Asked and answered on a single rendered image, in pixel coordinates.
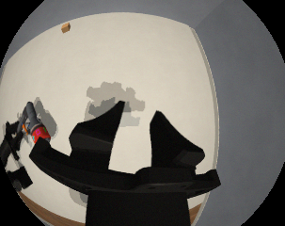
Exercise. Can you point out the small tan cube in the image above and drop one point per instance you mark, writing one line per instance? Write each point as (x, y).
(66, 27)

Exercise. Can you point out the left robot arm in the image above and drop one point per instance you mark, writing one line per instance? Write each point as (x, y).
(23, 177)

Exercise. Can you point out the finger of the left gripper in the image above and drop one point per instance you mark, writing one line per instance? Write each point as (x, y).
(16, 142)
(12, 128)

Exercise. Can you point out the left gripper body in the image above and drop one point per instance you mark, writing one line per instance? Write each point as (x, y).
(6, 144)

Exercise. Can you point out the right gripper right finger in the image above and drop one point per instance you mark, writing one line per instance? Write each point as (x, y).
(170, 148)

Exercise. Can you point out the grey hose nozzle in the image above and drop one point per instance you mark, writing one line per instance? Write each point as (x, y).
(36, 128)

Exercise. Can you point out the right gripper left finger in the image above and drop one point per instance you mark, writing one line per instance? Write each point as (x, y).
(92, 141)

